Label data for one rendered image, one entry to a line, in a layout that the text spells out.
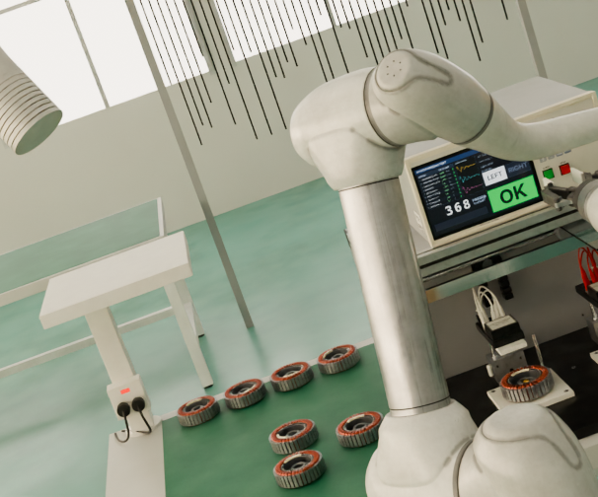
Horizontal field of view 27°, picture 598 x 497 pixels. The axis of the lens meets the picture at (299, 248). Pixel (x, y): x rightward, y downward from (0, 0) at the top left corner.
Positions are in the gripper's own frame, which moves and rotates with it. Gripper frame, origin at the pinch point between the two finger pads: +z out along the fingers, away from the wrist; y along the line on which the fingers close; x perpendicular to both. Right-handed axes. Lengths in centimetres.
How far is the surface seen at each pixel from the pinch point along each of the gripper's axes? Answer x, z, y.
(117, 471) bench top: -44, 43, -116
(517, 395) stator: -38.2, -8.0, -23.8
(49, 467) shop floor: -120, 263, -180
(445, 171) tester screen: 8.3, 9.5, -21.4
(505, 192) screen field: -0.7, 9.6, -10.3
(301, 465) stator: -42, 4, -71
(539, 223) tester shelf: -8.9, 6.8, -5.8
